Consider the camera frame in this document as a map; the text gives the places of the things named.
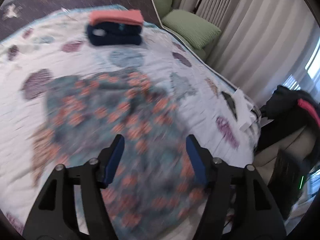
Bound teal floral patterned garment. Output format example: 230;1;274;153
31;68;216;240

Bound dark clothes with pink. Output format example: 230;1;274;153
256;85;319;154

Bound white seashell print bedspread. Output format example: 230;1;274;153
1;9;260;239

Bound grey pleated curtain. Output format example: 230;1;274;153
180;0;319;106

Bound green striped pillow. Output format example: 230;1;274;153
162;10;221;49

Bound folded navy star garment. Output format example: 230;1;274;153
86;22;142;46

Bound folded pink garment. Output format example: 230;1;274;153
89;10;144;26

